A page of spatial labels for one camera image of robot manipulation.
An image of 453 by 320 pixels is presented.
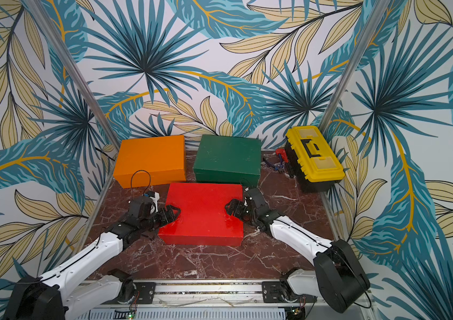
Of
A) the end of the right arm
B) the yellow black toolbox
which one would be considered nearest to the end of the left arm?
the end of the right arm

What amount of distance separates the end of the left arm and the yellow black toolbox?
603mm

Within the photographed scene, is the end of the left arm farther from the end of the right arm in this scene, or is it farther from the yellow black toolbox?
the yellow black toolbox

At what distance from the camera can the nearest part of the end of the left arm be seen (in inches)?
27.9

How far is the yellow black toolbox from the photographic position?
92 centimetres
